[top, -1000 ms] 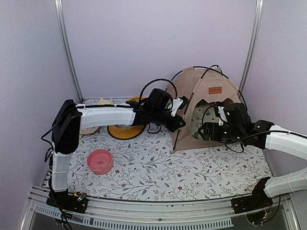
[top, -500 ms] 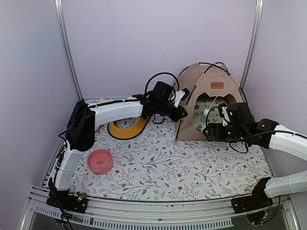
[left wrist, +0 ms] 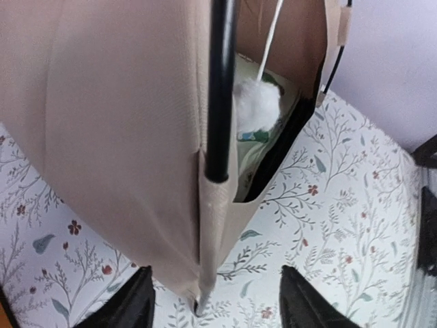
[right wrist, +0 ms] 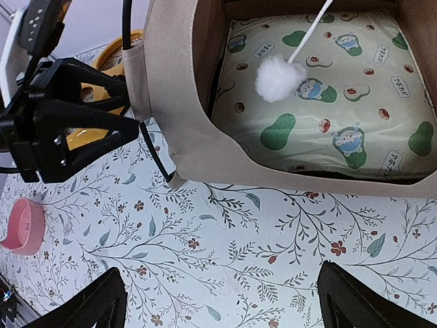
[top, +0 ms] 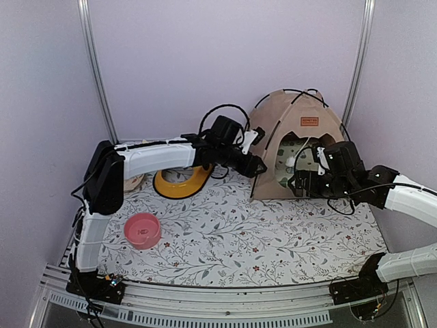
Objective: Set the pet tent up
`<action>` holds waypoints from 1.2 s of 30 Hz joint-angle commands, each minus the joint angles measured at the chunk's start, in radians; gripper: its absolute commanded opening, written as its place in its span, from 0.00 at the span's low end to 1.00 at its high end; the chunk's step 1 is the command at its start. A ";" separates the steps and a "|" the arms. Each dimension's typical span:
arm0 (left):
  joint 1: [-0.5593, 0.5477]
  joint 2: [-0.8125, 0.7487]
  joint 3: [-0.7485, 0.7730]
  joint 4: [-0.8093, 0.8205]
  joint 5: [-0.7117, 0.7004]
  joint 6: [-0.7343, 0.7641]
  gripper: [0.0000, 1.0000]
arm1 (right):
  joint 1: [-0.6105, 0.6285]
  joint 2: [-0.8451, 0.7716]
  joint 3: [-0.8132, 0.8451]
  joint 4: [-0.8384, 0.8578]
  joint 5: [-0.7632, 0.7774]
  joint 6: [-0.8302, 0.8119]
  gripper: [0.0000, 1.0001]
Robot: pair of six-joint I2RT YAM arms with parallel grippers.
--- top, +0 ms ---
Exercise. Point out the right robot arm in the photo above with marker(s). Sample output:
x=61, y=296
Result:
x=396, y=195

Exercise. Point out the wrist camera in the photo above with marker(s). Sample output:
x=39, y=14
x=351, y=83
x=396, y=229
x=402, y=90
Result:
x=251, y=137
x=320, y=158

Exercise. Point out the black tent pole one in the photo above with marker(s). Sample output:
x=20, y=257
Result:
x=290, y=112

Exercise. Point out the right aluminium frame post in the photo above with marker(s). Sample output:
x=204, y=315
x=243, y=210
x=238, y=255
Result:
x=357, y=72

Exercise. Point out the aluminium frame post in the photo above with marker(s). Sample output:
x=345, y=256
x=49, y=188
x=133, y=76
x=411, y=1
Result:
x=357, y=72
x=86, y=25

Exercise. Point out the front aluminium rail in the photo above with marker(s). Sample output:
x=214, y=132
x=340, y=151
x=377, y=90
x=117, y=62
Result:
x=159, y=305

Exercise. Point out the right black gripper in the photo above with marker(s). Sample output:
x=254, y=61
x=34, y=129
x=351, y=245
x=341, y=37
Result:
x=312, y=190

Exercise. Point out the pink pet bowl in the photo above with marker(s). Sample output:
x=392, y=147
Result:
x=143, y=231

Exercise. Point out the white pompom toy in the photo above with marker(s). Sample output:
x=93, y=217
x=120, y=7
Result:
x=292, y=159

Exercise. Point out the avocado print pet mat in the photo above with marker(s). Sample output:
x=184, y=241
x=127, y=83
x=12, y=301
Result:
x=290, y=145

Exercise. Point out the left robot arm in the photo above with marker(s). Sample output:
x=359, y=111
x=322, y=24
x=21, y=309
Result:
x=181, y=166

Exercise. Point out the floral table cloth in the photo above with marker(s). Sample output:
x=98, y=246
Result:
x=221, y=238

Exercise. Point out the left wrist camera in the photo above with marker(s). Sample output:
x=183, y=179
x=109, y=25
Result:
x=251, y=137

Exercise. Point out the left aluminium frame post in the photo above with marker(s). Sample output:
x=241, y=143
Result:
x=86, y=25

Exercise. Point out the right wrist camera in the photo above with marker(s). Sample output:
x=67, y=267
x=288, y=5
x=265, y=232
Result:
x=320, y=158

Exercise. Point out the beige leaf plate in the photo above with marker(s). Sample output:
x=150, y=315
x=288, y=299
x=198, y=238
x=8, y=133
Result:
x=133, y=183

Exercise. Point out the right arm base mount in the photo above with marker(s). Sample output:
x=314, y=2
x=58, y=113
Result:
x=344, y=290

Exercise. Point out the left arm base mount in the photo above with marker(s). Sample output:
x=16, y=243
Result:
x=109, y=289

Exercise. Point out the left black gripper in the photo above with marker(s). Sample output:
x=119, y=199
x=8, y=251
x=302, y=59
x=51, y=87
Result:
x=248, y=168

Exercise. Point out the black tent pole two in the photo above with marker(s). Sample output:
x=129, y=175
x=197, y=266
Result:
x=301, y=112

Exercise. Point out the yellow double bowl holder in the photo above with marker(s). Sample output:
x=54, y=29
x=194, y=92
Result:
x=182, y=189

